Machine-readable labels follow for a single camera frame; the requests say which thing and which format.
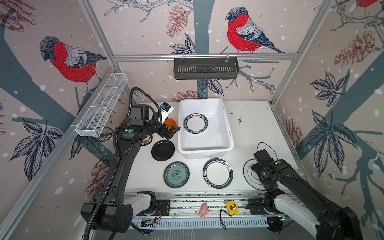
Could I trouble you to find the green patterned plate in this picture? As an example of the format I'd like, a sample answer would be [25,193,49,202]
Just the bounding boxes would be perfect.
[164,162,190,189]

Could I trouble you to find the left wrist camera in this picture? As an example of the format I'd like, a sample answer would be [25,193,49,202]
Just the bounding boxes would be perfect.
[160,102,174,124]

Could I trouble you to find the white wire mesh shelf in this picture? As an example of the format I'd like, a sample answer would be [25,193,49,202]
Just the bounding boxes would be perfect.
[76,73,128,137]

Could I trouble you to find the white plate green red rim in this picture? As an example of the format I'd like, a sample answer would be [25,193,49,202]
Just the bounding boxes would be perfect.
[203,158,234,189]

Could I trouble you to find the orange plate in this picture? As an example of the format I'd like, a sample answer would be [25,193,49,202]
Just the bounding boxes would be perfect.
[164,118,177,130]

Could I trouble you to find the yellow tape measure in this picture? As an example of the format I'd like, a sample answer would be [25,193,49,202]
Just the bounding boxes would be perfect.
[225,201,239,217]

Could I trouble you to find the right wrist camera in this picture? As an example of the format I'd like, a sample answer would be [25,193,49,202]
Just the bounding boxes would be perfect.
[254,149,274,166]

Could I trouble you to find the green rim lettered plate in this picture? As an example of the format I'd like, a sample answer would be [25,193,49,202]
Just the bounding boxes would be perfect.
[183,113,209,134]

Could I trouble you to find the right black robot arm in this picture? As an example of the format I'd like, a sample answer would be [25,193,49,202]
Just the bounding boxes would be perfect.
[253,158,363,240]

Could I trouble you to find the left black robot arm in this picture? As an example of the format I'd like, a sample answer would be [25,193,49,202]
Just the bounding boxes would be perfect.
[81,87,180,240]

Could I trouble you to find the pink toy figure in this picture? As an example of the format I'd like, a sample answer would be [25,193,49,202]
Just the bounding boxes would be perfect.
[197,203,210,219]

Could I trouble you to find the small circuit board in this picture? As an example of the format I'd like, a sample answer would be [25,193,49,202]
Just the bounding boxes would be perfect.
[140,219,158,228]

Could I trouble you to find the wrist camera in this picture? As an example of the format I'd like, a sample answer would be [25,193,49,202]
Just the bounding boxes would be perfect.
[254,149,274,166]
[160,102,174,124]

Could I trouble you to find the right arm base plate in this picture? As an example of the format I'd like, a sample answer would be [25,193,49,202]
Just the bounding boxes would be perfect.
[246,198,282,215]

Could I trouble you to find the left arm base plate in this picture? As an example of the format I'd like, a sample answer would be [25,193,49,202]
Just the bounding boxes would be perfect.
[138,200,171,217]

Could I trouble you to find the black hanging wall basket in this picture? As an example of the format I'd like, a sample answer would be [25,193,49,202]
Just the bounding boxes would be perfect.
[174,58,239,80]

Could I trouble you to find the aluminium horizontal frame bar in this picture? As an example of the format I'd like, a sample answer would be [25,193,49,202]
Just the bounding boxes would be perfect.
[112,53,298,63]

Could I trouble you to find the white plastic bin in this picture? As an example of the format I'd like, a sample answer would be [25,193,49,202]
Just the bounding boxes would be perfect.
[178,98,235,159]

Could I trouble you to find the white plate black flower outline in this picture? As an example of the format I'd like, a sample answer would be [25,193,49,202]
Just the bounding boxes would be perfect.
[243,159,265,191]

